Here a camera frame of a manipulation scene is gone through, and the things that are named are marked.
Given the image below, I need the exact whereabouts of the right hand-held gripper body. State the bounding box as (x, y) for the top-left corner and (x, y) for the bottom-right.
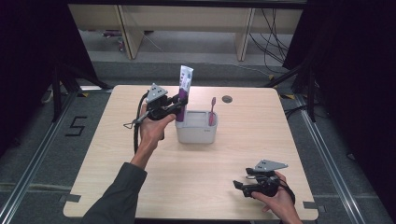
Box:
(242, 159), (289, 198)

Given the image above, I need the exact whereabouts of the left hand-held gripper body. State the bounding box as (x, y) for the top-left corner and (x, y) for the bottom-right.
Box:
(145, 83), (177, 122)

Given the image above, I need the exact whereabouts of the white and purple toothpaste tube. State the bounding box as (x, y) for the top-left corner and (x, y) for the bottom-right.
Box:
(175, 64), (195, 122)

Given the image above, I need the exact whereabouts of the grey plastic holder box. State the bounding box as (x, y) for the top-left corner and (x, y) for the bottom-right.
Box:
(174, 109), (219, 145)

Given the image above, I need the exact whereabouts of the pink toothbrush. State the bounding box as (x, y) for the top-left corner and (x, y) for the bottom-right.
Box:
(207, 96), (218, 127)

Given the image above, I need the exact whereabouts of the person's right hand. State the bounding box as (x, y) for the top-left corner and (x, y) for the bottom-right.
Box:
(251, 171), (297, 219)

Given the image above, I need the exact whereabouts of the person's left hand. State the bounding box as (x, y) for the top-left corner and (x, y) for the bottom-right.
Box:
(138, 104), (177, 147)

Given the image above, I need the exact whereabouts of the grey tape strip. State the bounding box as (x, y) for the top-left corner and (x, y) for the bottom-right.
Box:
(303, 201), (327, 213)
(59, 193), (82, 203)

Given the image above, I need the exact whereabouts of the light wooden desk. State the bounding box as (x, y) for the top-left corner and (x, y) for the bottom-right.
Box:
(68, 3), (304, 62)

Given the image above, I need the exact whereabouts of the black metal stand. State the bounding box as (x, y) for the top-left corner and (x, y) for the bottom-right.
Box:
(258, 59), (319, 123)
(50, 60), (113, 123)

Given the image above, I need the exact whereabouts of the black curtain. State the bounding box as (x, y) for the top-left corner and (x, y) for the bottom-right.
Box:
(282, 0), (396, 216)
(0, 0), (100, 158)

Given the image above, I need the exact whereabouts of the grey metal pull ring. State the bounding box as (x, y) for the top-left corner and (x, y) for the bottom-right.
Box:
(122, 113), (149, 130)

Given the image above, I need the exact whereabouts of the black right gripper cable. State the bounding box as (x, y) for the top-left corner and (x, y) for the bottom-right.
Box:
(277, 179), (296, 205)

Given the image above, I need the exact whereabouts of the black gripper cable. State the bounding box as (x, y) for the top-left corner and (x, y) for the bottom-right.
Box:
(277, 179), (296, 205)
(133, 91), (150, 155)

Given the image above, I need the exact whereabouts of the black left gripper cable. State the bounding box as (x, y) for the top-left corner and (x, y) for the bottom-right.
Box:
(133, 91), (150, 155)

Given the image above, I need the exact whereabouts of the aluminium floor rail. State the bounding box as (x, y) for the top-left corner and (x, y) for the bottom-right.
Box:
(0, 91), (78, 224)
(293, 94), (366, 224)

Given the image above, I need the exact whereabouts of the thin white floor cable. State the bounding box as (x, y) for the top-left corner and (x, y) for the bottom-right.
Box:
(233, 63), (273, 77)

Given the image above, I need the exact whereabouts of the bundle of black cables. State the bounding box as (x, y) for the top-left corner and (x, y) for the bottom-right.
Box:
(248, 8), (291, 75)

